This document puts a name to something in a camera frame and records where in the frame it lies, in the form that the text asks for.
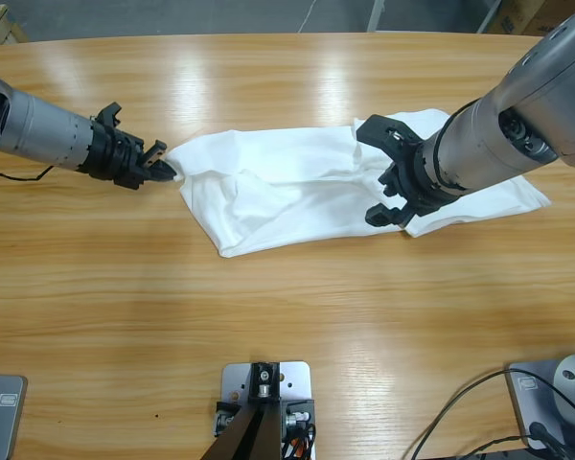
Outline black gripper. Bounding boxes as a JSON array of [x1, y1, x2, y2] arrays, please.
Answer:
[[79, 119, 178, 191], [364, 138, 466, 229]]

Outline white T-shirt with UNITREE print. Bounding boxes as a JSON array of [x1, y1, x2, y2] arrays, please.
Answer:
[[165, 108, 555, 260]]

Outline wooden pallet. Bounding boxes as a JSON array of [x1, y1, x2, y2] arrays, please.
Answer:
[[0, 3, 29, 47]]

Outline cardboard box with blue print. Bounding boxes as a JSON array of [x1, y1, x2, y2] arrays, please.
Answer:
[[486, 0, 547, 35]]

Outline black block with silver connector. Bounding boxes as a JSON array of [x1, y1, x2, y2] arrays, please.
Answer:
[[281, 398, 316, 432]]

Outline cardboard box with dark lettering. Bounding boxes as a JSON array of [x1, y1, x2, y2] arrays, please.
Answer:
[[521, 0, 575, 38]]

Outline black and silver clamp fitting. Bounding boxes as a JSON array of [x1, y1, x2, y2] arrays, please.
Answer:
[[213, 401, 241, 438]]

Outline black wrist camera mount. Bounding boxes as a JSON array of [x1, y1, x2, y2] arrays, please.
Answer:
[[95, 102, 124, 128], [356, 113, 426, 157]]

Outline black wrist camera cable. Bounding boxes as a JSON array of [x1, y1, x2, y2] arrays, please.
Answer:
[[0, 165, 55, 183], [431, 103, 480, 191]]

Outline white metal frame leg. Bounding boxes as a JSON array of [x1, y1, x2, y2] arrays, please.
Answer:
[[476, 0, 505, 34], [366, 0, 390, 33]]

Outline white camera mounting plate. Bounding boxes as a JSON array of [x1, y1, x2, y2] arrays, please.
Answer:
[[214, 361, 317, 460]]

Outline long black cable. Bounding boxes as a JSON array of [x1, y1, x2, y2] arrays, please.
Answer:
[[411, 369, 575, 460]]

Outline black bracket with silver bolt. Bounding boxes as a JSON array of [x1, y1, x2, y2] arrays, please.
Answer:
[[248, 362, 283, 406]]

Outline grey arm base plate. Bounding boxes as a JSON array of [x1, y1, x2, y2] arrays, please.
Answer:
[[0, 375, 29, 460], [506, 359, 575, 451]]

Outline black and orange cable bundle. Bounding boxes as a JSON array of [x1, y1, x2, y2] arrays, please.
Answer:
[[281, 424, 320, 460]]

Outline thin black cable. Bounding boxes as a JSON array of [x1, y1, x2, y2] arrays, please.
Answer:
[[459, 433, 533, 460]]

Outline dark camera post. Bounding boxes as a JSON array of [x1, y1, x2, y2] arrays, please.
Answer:
[[205, 402, 285, 460]]

